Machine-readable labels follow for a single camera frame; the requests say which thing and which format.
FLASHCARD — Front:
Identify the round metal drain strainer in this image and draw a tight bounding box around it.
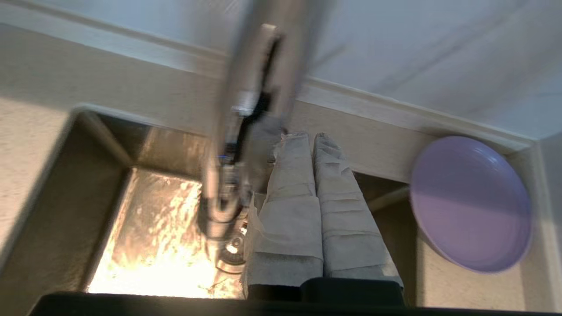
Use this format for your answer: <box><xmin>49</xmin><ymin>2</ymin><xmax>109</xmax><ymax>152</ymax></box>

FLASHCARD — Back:
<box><xmin>215</xmin><ymin>224</ymin><xmax>247</xmax><ymax>275</ymax></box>

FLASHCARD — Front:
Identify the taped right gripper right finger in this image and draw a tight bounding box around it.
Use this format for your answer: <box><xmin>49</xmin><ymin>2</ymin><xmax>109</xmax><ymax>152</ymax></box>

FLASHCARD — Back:
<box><xmin>313</xmin><ymin>133</ymin><xmax>403</xmax><ymax>290</ymax></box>

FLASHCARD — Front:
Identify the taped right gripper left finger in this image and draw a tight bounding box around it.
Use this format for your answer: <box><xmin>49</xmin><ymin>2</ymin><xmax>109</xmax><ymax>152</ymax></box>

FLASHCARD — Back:
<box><xmin>241</xmin><ymin>132</ymin><xmax>324</xmax><ymax>299</ymax></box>

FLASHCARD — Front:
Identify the purple plastic plate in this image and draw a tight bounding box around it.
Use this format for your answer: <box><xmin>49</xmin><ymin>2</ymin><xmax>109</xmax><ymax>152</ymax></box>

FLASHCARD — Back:
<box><xmin>409</xmin><ymin>135</ymin><xmax>534</xmax><ymax>273</ymax></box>

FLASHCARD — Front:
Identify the stainless steel sink basin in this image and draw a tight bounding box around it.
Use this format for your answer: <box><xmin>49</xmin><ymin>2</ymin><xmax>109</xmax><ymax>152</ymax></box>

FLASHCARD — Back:
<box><xmin>0</xmin><ymin>105</ymin><xmax>418</xmax><ymax>308</ymax></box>

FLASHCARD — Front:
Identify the chrome gooseneck faucet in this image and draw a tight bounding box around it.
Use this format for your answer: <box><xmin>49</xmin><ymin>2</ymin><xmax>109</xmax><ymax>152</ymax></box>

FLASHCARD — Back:
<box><xmin>198</xmin><ymin>0</ymin><xmax>336</xmax><ymax>241</ymax></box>

